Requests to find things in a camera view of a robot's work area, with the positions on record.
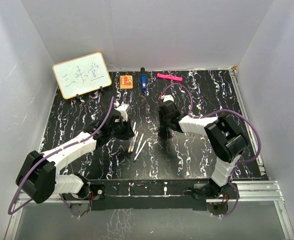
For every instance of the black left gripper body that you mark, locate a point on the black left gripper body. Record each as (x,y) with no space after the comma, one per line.
(121,131)

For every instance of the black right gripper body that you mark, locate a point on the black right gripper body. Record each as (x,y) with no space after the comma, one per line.
(164,121)

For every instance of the white pen orange end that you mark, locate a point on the white pen orange end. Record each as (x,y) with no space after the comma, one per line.
(132,141)

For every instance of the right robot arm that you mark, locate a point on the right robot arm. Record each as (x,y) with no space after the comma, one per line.
(225,136)

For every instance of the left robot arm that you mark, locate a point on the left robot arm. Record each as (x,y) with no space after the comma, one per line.
(40,175)

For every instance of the white pen green end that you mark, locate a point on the white pen green end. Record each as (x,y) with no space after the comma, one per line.
(140,150)

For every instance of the white pen magenta end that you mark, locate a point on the white pen magenta end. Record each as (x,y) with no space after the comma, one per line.
(139,143)

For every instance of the pink flat tool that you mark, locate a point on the pink flat tool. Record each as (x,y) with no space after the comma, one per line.
(170,77)

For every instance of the blue stapler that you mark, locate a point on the blue stapler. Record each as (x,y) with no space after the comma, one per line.
(143,79)

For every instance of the orange small notebook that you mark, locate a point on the orange small notebook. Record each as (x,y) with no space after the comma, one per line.
(125,82)

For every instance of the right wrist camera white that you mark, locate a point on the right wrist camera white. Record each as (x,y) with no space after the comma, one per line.
(165,98)

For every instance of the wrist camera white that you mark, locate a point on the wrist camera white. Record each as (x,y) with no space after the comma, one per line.
(165,98)
(122,109)

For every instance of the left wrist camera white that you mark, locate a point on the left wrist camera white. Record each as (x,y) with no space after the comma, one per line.
(122,109)

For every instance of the white board yellow frame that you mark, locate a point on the white board yellow frame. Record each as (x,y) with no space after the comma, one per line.
(82,75)

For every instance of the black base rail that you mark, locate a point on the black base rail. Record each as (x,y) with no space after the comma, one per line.
(196,194)

